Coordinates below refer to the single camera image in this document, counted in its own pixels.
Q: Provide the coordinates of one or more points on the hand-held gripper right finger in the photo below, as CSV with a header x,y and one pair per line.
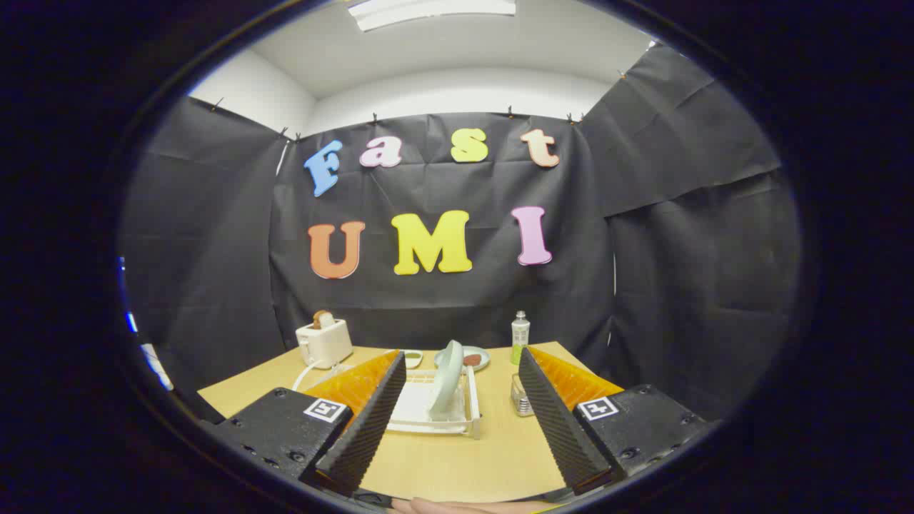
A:
x,y
557,428

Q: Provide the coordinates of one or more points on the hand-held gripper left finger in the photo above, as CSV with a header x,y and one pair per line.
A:
x,y
371,428

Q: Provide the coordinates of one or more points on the pale green plate with meat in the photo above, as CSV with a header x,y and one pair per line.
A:
x,y
486,359

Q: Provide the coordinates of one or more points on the white divided seasoning tray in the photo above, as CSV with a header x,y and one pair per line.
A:
x,y
412,355

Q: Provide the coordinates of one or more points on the white toaster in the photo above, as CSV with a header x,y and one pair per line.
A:
x,y
328,344

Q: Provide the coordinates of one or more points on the green and white bottle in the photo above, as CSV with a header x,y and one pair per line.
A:
x,y
520,335

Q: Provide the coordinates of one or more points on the red-brown meat piece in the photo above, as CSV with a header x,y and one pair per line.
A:
x,y
473,359

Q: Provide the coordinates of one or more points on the brown toast slice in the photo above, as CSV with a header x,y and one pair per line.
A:
x,y
321,319

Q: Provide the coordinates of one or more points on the black backdrop cloth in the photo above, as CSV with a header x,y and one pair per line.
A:
x,y
443,300

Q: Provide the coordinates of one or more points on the ceiling light panel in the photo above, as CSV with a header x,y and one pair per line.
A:
x,y
428,11

